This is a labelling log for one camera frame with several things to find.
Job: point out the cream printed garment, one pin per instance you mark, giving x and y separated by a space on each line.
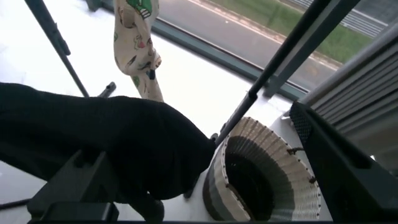
133 46

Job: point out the black garment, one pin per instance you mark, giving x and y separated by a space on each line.
109 133

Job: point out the beige curtain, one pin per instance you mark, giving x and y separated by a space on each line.
357 93

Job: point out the white laundry basket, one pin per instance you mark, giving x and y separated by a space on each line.
280 155

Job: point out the window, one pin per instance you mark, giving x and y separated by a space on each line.
248 34

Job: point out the black clothes rack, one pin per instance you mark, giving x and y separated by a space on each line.
273 65

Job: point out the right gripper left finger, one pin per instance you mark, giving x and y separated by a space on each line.
74 193

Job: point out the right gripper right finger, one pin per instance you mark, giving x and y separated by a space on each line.
357 183

